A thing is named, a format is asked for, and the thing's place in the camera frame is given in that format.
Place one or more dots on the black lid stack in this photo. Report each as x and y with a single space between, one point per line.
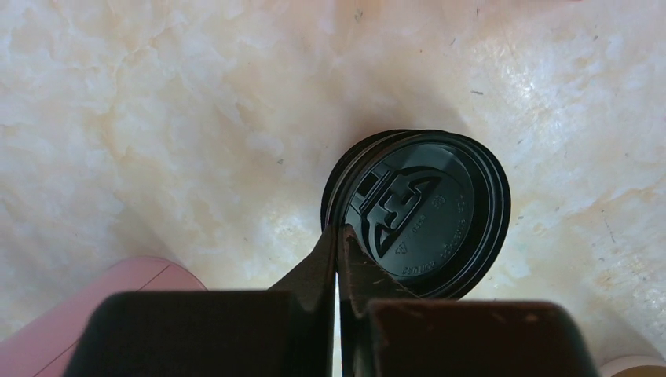
429 207

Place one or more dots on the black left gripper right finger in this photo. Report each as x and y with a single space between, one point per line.
386 330

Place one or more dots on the brown paper cup stack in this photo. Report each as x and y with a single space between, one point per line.
633 366

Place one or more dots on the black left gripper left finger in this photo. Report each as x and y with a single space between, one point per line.
285 330

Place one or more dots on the pink straw holder cup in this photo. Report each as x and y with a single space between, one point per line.
44 346

